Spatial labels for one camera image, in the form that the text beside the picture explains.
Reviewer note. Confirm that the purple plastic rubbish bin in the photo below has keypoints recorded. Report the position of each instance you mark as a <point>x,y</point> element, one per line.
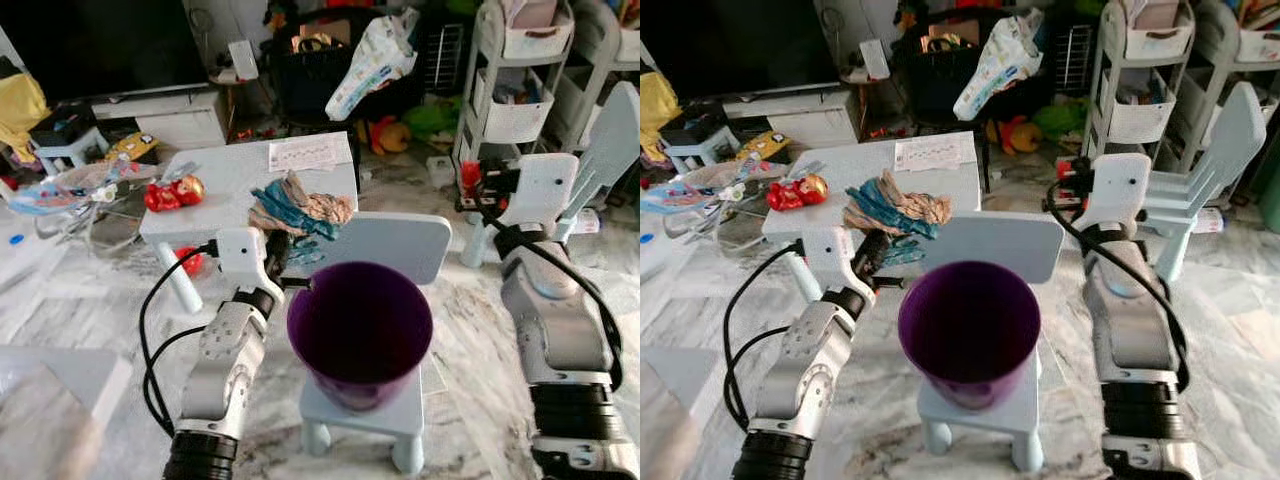
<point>970,330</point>
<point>360,330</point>

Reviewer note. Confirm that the white storage trolley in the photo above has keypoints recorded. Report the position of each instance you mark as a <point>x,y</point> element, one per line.
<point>1140,120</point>
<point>1255,45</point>
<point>515,120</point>
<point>610,45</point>

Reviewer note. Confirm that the green plush toy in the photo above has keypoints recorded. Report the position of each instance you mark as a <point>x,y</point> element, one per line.
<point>1060,118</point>
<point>435,118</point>

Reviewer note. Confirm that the white low plastic table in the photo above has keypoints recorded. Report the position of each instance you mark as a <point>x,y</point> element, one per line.
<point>230,175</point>
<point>860,170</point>

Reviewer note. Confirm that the small red ball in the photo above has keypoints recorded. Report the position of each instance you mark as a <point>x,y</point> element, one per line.
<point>192,262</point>

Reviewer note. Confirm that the pale blue plastic child chair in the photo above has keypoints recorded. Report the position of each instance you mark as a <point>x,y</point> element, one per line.
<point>400,245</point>
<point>1010,240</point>
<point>610,140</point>
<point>1235,130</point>

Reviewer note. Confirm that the red and gold toy figure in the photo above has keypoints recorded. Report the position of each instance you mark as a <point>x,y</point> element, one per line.
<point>165,195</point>
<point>790,193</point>

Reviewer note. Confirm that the white printed paper sheet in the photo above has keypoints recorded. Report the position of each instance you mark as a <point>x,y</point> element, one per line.
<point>305,153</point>
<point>930,153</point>

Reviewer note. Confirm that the white television cabinet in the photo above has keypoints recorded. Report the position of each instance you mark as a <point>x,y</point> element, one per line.
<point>180,120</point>
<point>810,115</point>

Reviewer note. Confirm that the white diaper pack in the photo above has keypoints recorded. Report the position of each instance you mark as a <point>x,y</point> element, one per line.
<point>1000,60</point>
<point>370,65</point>

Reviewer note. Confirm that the yellow patterned pouch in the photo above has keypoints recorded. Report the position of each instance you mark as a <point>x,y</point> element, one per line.
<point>135,145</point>
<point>765,145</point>

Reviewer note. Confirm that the black storage basket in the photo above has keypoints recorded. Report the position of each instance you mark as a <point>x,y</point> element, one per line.
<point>930,80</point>
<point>305,80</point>

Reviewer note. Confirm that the yellow cloth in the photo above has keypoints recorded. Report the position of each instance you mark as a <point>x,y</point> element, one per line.
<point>20,110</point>
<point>655,105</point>

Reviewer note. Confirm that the white rectangular box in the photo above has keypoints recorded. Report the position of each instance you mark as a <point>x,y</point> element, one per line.
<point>244,60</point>
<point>874,60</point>

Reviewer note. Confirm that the blue toy plane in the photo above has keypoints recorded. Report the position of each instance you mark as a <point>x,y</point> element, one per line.
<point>60,190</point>
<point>690,190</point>

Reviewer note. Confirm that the small pale blue stool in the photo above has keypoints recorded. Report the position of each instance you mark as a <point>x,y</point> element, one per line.
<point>75,152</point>
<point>705,152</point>

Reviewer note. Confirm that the black bag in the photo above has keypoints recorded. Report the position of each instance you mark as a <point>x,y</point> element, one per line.
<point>60,125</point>
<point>690,125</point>

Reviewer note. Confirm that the black television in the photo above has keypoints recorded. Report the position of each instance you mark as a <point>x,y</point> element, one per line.
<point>100,45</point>
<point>730,45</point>

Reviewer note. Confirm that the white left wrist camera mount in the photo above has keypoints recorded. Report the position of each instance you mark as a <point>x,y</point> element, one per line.
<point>238,255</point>
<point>828,255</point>

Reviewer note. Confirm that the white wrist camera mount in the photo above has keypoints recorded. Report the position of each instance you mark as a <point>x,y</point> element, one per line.
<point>238,255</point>
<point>545,190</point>
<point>828,255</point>
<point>1120,190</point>

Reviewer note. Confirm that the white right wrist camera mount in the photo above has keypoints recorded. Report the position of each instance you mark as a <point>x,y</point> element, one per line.
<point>545,190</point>
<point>1120,190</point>

